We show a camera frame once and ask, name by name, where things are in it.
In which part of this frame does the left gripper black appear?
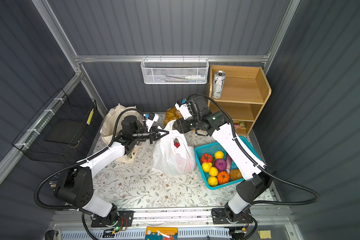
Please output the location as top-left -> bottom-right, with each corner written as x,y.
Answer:
131,126 -> 169,145

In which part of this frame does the yellow lemon lower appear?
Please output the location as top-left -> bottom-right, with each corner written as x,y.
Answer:
208,176 -> 219,187

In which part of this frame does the white wire wall basket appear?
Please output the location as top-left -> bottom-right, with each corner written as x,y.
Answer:
141,58 -> 210,85

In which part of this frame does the yellow lemon middle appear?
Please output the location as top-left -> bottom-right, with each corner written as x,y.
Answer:
208,167 -> 219,177

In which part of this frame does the yellow lemon upper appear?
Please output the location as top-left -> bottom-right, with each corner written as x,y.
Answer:
202,162 -> 213,173

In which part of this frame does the colourful book at front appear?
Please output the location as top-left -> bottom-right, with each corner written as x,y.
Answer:
145,227 -> 178,240

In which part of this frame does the pink snack packet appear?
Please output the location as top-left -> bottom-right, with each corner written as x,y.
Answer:
233,121 -> 246,130

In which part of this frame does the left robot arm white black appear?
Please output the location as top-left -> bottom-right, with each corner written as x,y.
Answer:
34,108 -> 169,221

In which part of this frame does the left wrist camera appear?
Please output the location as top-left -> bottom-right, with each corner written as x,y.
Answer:
144,113 -> 159,132

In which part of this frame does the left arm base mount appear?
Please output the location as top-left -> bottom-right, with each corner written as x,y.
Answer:
91,210 -> 135,229

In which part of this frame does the silver can left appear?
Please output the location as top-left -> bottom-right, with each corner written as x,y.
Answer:
211,71 -> 226,99

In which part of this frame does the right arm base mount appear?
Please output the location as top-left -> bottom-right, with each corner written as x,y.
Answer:
211,208 -> 253,225

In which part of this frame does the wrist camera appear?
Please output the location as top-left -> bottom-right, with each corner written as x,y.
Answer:
175,99 -> 196,120
144,113 -> 159,132

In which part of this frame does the purple onion toy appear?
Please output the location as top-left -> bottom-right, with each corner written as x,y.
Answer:
214,159 -> 227,172

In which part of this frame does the floral table mat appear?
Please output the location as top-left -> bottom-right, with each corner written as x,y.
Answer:
93,141 -> 236,209

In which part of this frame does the white plastic grocery bag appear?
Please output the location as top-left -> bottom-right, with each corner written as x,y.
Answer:
152,120 -> 196,177

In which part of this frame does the yellow lemon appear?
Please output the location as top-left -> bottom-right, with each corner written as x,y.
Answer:
208,176 -> 219,187
208,167 -> 219,177
214,151 -> 224,160
202,162 -> 213,173

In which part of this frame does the cream canvas tote bag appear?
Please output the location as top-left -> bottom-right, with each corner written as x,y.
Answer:
100,103 -> 145,164

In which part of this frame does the purple eggplant toy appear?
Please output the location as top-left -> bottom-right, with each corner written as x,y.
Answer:
226,154 -> 233,175

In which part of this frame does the toothpaste tube in basket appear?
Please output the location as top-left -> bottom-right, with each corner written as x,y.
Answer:
185,75 -> 206,82

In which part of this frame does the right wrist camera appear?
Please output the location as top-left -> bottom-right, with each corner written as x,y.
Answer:
175,99 -> 196,120

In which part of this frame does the black wire wall basket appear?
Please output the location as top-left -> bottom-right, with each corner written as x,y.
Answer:
12,91 -> 102,164

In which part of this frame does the orange pumpkin toy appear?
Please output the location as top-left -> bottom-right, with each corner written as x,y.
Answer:
217,171 -> 230,185

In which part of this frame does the pink dragon fruit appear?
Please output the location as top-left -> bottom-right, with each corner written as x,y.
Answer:
174,138 -> 180,148

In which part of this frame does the wooden shelf unit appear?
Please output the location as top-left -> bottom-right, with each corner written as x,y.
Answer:
208,65 -> 272,136

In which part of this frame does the teal plastic fruit basket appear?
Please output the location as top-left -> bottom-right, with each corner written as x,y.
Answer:
193,135 -> 260,191

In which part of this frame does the red tomato toy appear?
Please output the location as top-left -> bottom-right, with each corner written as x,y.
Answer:
200,153 -> 214,164

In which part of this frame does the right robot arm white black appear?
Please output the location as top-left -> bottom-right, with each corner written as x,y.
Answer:
174,93 -> 320,222

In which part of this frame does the bread rolls cluster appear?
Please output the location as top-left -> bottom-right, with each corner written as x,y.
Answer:
164,108 -> 183,126

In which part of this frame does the yellow lemon top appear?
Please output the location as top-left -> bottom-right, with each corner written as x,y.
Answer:
214,151 -> 224,160

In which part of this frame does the yellow sticky note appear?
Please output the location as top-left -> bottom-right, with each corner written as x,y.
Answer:
258,230 -> 272,240

